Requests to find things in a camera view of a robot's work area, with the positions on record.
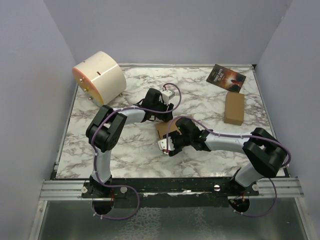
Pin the small folded cardboard box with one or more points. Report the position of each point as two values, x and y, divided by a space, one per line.
234 108

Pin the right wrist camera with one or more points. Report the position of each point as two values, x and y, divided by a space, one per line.
166 145

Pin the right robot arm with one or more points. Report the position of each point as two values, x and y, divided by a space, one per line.
266 154

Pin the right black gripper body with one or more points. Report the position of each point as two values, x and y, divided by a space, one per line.
179 141

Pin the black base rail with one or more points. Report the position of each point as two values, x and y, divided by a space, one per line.
127 193

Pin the cream cylindrical drum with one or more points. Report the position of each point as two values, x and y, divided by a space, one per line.
100 77

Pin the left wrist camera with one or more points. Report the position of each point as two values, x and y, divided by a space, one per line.
166 96

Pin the brown cardboard box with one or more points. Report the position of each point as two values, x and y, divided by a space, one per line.
163 127

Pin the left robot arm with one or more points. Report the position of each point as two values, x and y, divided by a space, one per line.
105 129

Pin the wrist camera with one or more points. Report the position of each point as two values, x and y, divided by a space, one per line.
166 96
166 145

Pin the dark book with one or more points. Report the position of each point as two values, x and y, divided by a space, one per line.
225 78

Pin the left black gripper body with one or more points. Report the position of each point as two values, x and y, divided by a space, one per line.
162 107

